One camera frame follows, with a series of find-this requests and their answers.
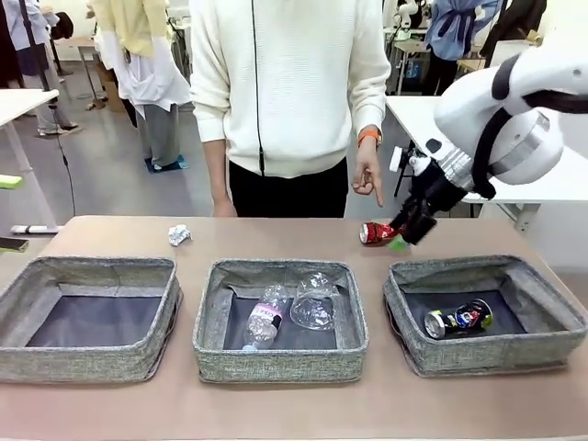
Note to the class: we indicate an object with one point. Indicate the person in pale blue shirt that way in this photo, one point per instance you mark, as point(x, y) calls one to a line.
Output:
point(27, 41)

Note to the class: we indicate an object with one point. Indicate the silver foil ball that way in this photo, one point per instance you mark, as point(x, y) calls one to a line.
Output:
point(180, 236)

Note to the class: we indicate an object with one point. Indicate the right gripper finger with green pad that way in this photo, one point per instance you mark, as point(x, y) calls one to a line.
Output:
point(406, 213)
point(421, 227)

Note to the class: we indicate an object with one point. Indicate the black pole on small table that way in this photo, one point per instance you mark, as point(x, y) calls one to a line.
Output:
point(39, 55)

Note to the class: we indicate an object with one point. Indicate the small white table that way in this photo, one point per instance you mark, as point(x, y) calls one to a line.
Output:
point(23, 100)

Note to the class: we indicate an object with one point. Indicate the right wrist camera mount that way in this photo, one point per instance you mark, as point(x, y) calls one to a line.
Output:
point(406, 158)

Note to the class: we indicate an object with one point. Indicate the clear plastic storage box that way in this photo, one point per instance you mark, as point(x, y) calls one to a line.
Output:
point(503, 53)

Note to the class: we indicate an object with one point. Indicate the person's left hand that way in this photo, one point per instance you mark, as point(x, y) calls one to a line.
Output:
point(367, 170)

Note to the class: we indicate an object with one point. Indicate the person's black trousers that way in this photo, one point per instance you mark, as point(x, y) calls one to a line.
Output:
point(289, 195)

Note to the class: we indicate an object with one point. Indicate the crushed red can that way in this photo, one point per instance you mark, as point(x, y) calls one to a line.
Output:
point(374, 233)

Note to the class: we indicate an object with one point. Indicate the clear bottle with pink label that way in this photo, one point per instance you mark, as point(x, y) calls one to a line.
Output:
point(264, 319)

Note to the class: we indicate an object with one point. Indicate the clear plastic cup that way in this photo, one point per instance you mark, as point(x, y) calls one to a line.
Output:
point(314, 308)

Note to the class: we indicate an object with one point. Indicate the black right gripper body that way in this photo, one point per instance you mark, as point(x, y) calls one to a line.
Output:
point(436, 188)

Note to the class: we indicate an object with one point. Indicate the person in blue tied shirt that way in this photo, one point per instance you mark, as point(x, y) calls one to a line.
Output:
point(455, 32)

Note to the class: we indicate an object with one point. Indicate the person's right forearm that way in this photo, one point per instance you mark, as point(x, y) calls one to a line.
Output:
point(217, 170)

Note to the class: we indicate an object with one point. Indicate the orange wrist watch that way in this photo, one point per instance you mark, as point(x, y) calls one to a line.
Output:
point(369, 137)

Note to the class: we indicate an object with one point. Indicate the brown cardboard box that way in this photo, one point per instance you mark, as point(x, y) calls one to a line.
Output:
point(108, 87)

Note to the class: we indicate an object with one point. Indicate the grey fabric basket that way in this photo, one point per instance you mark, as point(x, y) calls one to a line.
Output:
point(69, 363)
point(459, 356)
point(275, 365)

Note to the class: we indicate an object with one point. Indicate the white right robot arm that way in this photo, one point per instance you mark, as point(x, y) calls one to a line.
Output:
point(528, 138)

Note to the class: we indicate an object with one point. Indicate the person's right hand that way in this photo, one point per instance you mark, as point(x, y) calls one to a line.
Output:
point(224, 206)

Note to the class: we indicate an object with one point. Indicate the crushed blue can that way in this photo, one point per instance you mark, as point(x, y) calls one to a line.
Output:
point(459, 319)

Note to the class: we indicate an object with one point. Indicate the person's white knit sweater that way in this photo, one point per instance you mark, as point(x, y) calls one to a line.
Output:
point(298, 82)

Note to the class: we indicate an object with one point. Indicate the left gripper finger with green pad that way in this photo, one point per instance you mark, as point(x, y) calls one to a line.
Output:
point(13, 245)
point(9, 182)

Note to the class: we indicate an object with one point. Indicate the person in yellow sweater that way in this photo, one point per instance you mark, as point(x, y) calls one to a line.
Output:
point(138, 55)

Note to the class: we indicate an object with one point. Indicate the person in black coat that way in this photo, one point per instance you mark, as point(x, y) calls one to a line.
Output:
point(519, 23)

